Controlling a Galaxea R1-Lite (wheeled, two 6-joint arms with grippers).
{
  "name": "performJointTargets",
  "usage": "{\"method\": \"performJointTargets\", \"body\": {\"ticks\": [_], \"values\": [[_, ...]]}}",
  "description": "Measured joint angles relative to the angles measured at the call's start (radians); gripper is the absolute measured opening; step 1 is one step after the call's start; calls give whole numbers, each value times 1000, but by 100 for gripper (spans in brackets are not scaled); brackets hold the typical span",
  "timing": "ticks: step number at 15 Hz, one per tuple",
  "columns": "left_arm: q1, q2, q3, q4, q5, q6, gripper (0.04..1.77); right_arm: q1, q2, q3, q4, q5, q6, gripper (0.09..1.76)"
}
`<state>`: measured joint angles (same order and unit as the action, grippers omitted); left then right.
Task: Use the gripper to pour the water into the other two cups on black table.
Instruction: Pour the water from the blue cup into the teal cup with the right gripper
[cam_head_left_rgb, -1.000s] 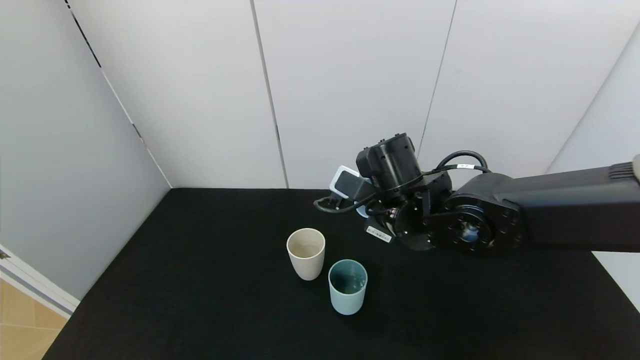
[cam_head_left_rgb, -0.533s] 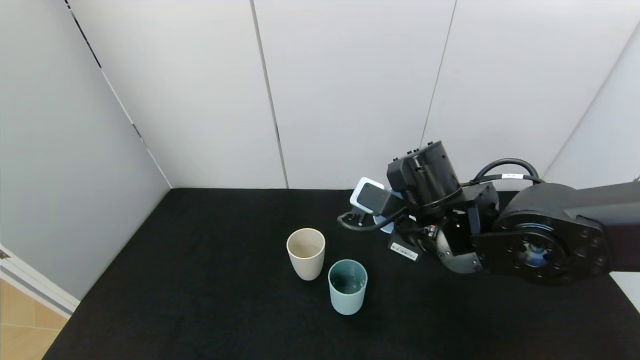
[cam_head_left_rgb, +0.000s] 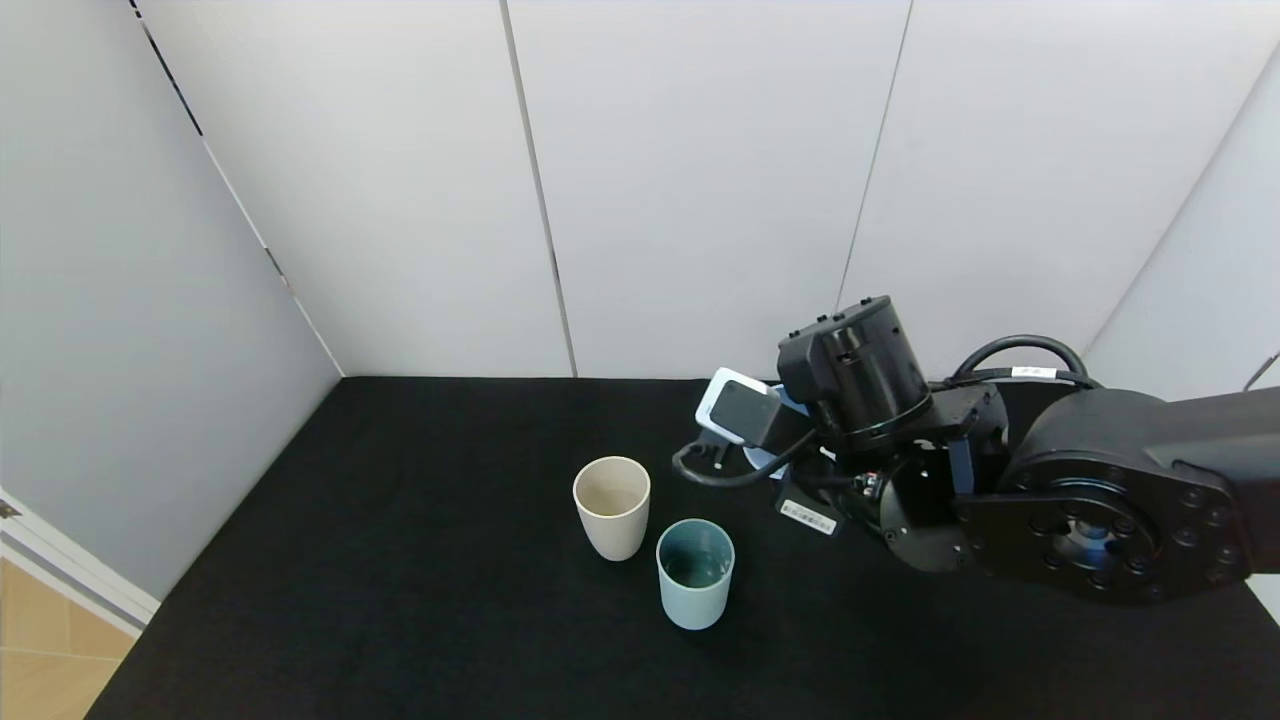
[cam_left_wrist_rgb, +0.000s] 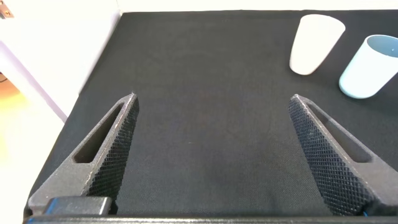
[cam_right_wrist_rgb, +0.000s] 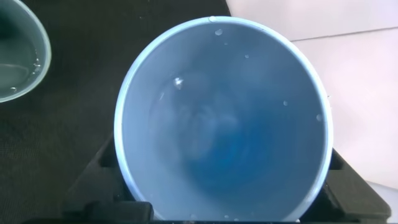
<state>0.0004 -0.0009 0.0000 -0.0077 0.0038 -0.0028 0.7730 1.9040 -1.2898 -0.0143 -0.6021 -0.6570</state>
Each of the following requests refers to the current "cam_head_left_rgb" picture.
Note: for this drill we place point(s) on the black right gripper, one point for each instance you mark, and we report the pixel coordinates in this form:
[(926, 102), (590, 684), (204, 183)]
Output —
[(808, 517)]

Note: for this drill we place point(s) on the light blue plastic cup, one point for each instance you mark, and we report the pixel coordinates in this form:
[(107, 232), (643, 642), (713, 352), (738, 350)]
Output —
[(765, 462)]

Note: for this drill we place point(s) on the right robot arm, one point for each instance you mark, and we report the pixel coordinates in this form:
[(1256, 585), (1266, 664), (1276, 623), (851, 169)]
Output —
[(1100, 500)]

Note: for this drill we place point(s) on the teal plastic cup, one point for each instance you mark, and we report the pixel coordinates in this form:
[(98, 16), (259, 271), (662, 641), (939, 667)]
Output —
[(693, 605)]

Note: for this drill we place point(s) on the beige plastic cup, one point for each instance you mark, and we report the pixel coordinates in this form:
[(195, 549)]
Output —
[(610, 530)]

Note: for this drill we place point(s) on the black table cloth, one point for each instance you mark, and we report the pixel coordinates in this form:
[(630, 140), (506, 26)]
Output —
[(450, 560)]

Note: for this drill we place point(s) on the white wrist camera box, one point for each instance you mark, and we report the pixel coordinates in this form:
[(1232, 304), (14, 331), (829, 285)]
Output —
[(740, 410)]

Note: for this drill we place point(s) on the white partition base rail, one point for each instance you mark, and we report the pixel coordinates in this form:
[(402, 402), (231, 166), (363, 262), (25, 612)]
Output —
[(80, 575)]

